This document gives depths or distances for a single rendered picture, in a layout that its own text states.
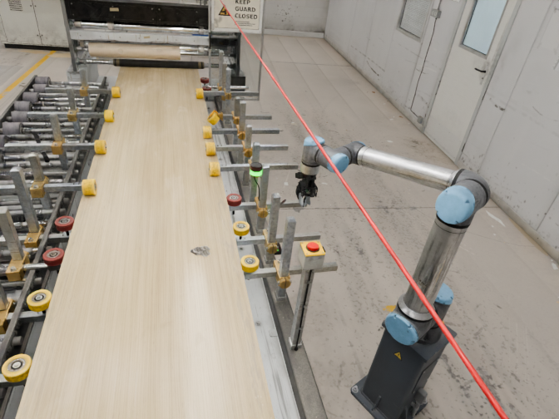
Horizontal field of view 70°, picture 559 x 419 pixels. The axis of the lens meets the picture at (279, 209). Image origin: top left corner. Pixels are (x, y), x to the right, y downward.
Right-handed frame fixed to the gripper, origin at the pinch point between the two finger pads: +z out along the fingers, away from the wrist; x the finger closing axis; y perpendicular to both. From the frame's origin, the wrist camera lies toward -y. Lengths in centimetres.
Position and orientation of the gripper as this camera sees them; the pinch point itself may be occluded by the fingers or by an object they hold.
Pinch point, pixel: (302, 204)
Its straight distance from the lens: 200.5
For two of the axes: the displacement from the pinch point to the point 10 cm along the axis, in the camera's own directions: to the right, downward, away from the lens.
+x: 9.6, -0.6, 2.6
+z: -1.0, 8.2, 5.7
